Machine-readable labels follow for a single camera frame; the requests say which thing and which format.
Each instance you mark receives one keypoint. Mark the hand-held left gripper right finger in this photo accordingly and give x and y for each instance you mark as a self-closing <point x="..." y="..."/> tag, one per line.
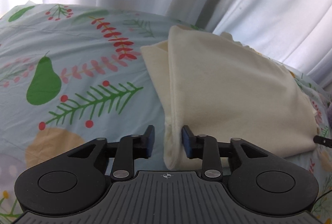
<point x="186" y="142"/>

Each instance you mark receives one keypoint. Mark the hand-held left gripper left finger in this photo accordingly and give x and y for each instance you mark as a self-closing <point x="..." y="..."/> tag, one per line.
<point x="150" y="142"/>

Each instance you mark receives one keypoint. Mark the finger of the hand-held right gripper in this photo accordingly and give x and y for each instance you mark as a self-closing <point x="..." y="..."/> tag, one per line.
<point x="323" y="141"/>

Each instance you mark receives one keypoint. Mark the cream long-sleeve shirt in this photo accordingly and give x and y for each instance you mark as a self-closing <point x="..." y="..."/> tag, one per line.
<point x="228" y="89"/>

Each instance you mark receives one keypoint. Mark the floral printed bed sheet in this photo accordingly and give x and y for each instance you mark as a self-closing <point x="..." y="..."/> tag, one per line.
<point x="77" y="40"/>

